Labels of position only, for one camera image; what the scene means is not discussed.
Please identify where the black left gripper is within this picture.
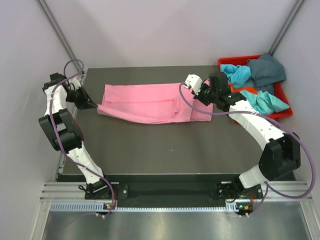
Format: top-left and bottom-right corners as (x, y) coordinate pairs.
(65, 85), (98, 110)

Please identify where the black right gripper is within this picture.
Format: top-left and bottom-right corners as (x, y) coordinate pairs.
(192, 81), (219, 107)

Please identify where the pink t shirt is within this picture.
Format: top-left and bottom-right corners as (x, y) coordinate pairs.
(97, 83), (212, 125)

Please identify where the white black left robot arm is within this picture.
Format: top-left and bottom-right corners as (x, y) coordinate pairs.
(38, 72), (115, 202)

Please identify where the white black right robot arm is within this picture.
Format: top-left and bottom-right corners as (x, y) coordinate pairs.
(185, 72), (301, 198)

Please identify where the light blue t shirt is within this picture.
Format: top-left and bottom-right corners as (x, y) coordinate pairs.
(220, 64), (251, 89)

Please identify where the orange t shirt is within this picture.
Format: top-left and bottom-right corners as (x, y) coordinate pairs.
(228, 83), (258, 95)

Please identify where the red plastic bin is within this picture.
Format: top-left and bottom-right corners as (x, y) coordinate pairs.
(218, 53), (293, 120)

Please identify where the teal t shirt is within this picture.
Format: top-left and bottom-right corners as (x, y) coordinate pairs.
(240, 90), (290, 115)

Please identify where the grey blue t shirt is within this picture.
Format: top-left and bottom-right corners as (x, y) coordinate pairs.
(247, 53), (287, 95)

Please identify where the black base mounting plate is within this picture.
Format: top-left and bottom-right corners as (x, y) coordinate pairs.
(84, 181), (264, 201)

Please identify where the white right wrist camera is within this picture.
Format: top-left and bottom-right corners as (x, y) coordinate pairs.
(184, 74), (203, 96)

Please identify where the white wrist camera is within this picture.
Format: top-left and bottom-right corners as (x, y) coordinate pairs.
(184, 74), (203, 96)
(69, 77), (82, 90)

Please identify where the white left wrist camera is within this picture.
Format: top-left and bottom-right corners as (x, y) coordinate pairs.
(69, 77), (82, 90)

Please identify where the slotted cable duct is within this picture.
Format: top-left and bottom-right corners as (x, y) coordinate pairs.
(50, 201), (249, 213)

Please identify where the left aluminium corner post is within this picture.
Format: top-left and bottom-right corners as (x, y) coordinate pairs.
(36, 0), (77, 60)

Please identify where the aluminium corner post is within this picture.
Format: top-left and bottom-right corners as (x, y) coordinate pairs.
(268, 0), (306, 56)
(36, 0), (77, 60)

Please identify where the right aluminium corner post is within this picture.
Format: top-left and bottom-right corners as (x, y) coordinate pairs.
(268, 0), (306, 56)

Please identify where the aluminium frame rail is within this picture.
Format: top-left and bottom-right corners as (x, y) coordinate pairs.
(40, 181), (313, 202)

